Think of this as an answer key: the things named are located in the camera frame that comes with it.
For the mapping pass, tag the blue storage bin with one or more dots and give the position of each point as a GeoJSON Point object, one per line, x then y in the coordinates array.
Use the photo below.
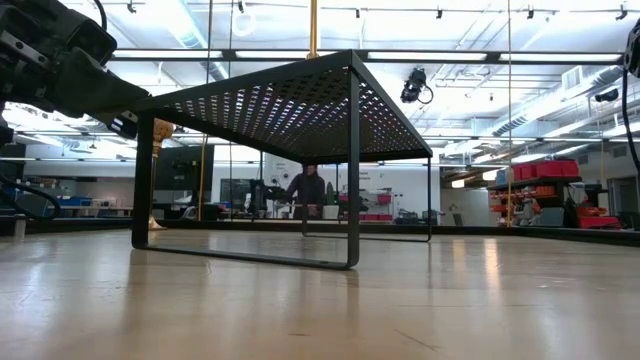
{"type": "Point", "coordinates": [75, 201]}

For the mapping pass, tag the person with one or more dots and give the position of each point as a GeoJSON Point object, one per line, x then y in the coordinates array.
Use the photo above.
{"type": "Point", "coordinates": [307, 190]}

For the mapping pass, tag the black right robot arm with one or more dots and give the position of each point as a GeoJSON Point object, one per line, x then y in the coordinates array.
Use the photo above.
{"type": "Point", "coordinates": [635, 50]}

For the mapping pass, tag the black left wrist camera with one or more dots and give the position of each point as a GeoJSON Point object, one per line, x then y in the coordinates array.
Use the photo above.
{"type": "Point", "coordinates": [92, 42]}

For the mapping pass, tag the tall gold candlestick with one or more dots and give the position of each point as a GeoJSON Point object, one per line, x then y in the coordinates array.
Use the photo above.
{"type": "Point", "coordinates": [313, 30]}

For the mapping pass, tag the black ceiling camera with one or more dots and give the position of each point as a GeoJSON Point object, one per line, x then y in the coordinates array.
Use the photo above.
{"type": "Point", "coordinates": [607, 95]}

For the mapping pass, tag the flat red storage bin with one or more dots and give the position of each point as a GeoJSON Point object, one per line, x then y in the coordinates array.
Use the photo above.
{"type": "Point", "coordinates": [599, 221]}

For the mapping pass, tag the black overhead camera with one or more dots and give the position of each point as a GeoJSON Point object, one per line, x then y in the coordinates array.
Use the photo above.
{"type": "Point", "coordinates": [414, 85]}

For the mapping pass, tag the black storage rack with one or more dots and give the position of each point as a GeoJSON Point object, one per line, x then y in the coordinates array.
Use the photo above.
{"type": "Point", "coordinates": [532, 182]}

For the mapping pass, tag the small black monitor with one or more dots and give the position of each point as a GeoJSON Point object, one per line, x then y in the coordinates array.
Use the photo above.
{"type": "Point", "coordinates": [235, 190]}

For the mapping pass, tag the black perforated metal shelf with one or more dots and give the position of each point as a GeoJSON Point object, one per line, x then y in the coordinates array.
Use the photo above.
{"type": "Point", "coordinates": [300, 115]}

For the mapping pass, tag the black aluminium table frame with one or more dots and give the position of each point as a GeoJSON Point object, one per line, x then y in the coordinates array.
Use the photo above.
{"type": "Point", "coordinates": [550, 233]}

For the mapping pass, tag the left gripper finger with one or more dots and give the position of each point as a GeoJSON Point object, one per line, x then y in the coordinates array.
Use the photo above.
{"type": "Point", "coordinates": [100, 90]}

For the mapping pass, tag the large black screen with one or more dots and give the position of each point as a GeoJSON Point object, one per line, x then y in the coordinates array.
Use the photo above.
{"type": "Point", "coordinates": [182, 167]}

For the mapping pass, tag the black overhead frame bar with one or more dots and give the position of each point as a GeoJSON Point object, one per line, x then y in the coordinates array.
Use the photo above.
{"type": "Point", "coordinates": [450, 56]}

